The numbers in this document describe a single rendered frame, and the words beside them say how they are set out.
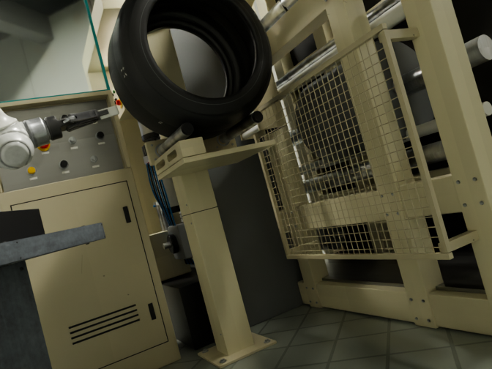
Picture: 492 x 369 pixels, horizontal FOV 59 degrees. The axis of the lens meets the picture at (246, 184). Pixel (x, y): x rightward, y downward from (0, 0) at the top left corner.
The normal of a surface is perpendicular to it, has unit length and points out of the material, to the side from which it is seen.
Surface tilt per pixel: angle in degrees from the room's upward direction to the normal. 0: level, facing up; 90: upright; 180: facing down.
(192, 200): 90
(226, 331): 90
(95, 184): 90
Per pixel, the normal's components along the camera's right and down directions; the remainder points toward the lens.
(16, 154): 0.58, 0.36
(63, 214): 0.42, -0.15
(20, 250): 0.91, -0.26
